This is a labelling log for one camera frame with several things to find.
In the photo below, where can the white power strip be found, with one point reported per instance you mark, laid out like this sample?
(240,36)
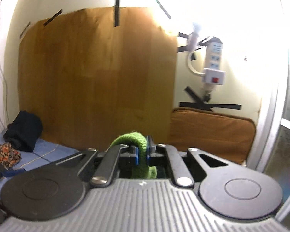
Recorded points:
(212,75)

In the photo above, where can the wooden headboard panel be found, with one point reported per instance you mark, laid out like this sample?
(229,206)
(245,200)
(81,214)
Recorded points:
(94,74)

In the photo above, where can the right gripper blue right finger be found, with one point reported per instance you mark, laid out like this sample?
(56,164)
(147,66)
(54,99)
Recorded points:
(151,155)

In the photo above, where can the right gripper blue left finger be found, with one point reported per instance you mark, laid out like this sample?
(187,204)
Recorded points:
(129,157)

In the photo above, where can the brown cushion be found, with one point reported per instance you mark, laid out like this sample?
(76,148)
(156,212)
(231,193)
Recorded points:
(226,136)

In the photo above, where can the blue bed sheet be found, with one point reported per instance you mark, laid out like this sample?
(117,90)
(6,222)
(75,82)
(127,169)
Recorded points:
(44,153)

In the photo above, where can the black folded garment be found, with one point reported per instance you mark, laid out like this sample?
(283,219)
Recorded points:
(24,131)

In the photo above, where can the floral patterned cloth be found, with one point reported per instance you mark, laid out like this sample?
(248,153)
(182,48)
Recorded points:
(9,157)

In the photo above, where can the aluminium window frame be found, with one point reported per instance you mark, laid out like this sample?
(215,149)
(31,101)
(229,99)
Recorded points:
(275,160)

